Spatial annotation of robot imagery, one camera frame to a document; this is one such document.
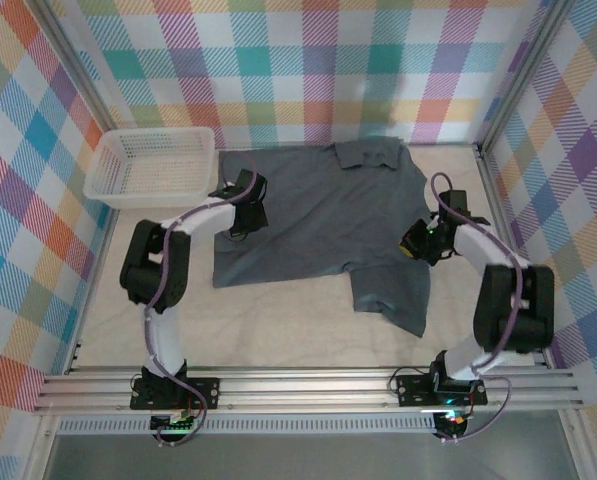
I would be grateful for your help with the aluminium mounting rail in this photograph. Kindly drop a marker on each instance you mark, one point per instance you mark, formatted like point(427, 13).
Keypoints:
point(303, 390)

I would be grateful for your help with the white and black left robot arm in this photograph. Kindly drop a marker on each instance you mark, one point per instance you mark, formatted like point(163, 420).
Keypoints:
point(153, 260)

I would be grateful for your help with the aluminium frame post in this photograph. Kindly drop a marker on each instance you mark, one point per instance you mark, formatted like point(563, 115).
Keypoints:
point(525, 75)
point(78, 70)

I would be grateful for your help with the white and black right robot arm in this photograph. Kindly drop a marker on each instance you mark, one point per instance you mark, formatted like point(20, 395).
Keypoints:
point(478, 247)

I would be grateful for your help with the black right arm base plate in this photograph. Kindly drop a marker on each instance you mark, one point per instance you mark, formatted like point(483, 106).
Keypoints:
point(413, 390)

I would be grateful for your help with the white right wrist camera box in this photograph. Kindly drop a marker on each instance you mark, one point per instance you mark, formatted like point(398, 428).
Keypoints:
point(434, 219)

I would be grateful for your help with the grey t-shirt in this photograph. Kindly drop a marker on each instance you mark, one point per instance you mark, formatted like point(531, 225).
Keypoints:
point(328, 225)

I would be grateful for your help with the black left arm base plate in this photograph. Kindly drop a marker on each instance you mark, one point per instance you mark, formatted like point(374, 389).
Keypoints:
point(203, 392)

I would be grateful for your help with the aluminium frame leg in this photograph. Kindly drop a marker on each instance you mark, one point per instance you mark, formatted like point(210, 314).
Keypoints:
point(578, 445)
point(40, 450)

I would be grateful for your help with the white plastic mesh basket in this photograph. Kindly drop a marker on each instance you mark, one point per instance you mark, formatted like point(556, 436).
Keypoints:
point(148, 165)

